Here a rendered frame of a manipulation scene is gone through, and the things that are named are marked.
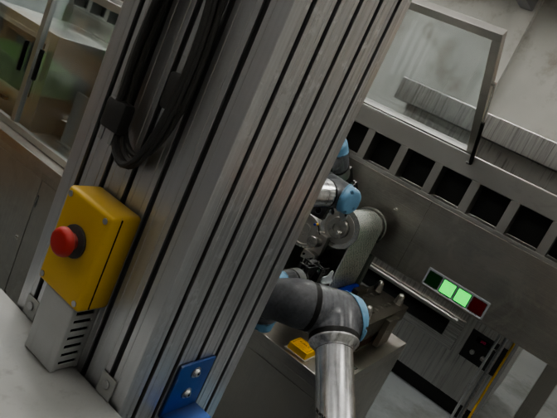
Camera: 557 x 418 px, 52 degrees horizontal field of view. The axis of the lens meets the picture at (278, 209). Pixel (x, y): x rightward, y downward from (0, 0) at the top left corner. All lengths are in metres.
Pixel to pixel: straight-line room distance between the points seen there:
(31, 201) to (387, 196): 1.50
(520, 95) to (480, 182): 7.93
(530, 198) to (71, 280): 1.71
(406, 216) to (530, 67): 8.03
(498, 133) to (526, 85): 6.34
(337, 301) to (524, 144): 2.58
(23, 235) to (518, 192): 2.01
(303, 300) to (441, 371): 2.97
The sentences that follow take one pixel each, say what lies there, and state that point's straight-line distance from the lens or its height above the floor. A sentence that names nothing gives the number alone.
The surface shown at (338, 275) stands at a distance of 2.06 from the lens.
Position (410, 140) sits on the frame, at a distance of 2.28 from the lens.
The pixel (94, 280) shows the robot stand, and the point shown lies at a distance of 0.73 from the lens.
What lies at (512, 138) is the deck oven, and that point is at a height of 1.80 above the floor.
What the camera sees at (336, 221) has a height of 1.27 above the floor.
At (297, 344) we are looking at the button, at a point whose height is 0.92.
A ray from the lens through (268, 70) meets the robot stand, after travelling 0.64.
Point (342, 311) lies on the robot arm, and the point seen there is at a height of 1.25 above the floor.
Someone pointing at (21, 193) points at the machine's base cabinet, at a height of 0.70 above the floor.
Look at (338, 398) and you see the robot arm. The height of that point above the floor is 1.13.
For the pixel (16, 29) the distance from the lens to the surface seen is 2.97.
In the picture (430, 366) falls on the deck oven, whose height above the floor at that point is 0.22.
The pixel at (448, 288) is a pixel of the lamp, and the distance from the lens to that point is 2.23.
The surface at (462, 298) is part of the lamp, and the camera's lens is 2.22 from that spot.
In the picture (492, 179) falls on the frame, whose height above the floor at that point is 1.61.
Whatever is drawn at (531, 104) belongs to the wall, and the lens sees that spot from 10.04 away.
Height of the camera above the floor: 1.72
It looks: 14 degrees down
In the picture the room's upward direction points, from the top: 25 degrees clockwise
